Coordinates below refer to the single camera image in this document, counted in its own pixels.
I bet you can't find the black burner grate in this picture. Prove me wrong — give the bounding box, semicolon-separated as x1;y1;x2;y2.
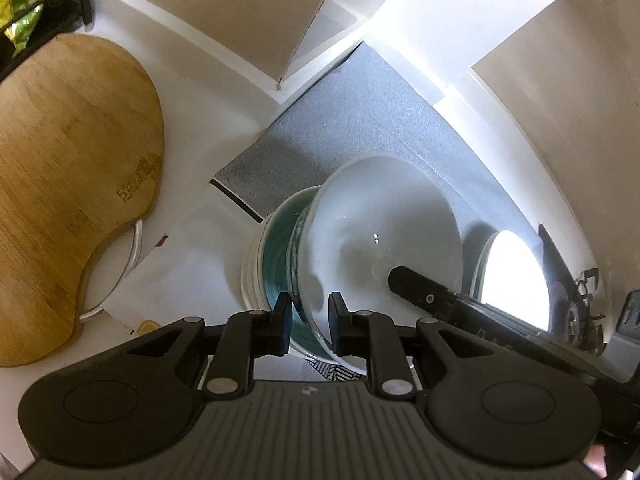
565;267;608;356

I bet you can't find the white ceramic plate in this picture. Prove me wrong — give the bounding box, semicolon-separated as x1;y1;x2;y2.
240;225;273;318

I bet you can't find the white floral plate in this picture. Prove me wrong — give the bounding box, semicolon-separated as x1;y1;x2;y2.
472;230;551;333

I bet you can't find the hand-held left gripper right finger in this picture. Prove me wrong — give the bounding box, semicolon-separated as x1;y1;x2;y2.
327;292;481;401

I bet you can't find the dark wok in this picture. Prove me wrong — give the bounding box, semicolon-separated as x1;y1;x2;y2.
617;290;640;346

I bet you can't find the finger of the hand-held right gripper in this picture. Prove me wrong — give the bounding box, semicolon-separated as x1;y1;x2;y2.
389;266;481;326

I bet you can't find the wooden cutting board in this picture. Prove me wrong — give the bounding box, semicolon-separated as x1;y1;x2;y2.
0;34;166;368

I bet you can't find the grey fabric mat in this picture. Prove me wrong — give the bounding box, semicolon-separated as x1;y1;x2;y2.
212;42;541;311

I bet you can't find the black gas stove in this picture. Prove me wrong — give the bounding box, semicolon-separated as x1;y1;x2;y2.
537;222;608;356

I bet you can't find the teal glazed bowl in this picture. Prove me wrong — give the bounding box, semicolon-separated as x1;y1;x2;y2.
257;185;331;361

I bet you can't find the white bowl patterned exterior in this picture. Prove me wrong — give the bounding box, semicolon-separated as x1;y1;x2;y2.
287;155;466;376

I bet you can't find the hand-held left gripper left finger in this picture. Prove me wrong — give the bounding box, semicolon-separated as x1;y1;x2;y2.
127;292;293;402

